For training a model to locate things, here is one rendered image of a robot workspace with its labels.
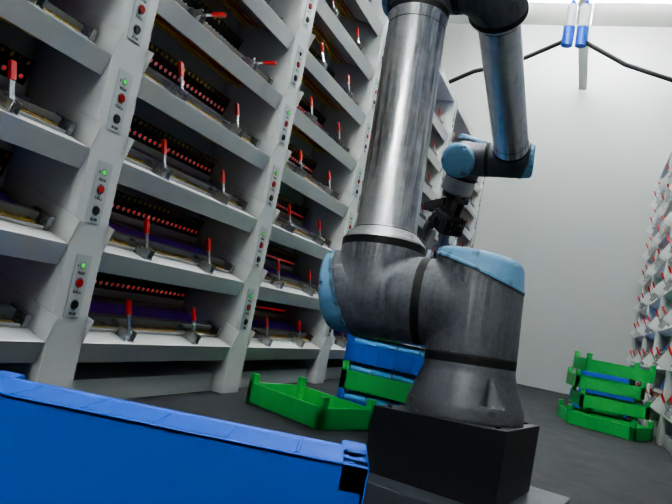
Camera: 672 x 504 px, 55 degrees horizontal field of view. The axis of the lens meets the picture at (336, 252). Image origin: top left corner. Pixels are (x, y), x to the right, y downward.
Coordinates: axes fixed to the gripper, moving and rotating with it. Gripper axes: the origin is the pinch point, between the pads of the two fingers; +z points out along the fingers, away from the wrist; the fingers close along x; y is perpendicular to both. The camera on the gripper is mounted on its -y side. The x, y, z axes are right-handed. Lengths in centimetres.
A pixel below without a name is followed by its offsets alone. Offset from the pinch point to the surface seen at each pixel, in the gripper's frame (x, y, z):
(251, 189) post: -52, -22, -3
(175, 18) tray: -86, 2, -46
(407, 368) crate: -10.4, 23.9, 26.2
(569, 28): 144, -154, -87
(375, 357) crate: -16.9, 16.8, 27.6
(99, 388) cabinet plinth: -91, 30, 32
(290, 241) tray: -31.9, -30.8, 14.4
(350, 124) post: 1, -83, -19
